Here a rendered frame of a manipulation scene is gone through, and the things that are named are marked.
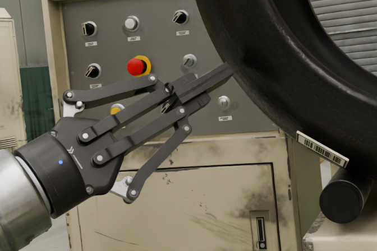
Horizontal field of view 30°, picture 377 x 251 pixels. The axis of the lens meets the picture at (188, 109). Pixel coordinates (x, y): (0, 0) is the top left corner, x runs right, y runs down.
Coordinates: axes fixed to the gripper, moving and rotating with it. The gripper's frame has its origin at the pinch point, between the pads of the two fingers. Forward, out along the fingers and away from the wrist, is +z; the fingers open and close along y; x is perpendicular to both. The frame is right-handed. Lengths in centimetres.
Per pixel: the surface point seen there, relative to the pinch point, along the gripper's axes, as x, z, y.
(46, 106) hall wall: -1078, 260, -274
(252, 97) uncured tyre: -2.2, 5.6, 3.6
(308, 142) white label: 1.6, 5.9, 11.0
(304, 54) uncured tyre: 6.3, 8.6, 3.4
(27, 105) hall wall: -1047, 227, -284
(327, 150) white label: 3.0, 6.3, 12.8
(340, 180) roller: 1.2, 6.7, 16.1
